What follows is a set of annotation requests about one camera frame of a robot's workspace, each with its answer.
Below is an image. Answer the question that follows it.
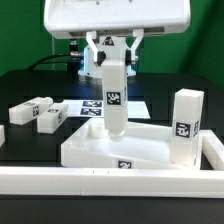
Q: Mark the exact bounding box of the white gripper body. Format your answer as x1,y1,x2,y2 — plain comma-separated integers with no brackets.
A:
44,0,191,39

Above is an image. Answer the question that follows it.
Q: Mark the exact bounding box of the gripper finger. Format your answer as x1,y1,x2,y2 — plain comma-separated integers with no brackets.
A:
125,29,144,64
86,31,106,66

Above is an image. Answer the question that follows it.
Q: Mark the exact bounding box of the white desk top panel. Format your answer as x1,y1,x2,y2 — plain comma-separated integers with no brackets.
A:
60,118,203,170

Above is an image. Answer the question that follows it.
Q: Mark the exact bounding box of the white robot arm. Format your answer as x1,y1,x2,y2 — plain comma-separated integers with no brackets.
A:
44,0,191,81

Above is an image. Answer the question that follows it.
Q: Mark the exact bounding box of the sheet with four tags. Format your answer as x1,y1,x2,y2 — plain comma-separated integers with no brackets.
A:
63,99,150,119

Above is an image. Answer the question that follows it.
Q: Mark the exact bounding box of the white U-shaped obstacle fence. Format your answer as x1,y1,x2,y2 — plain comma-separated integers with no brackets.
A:
0,130,224,198

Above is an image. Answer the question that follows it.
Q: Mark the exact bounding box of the black cable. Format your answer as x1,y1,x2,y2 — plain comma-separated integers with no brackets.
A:
27,38,84,72

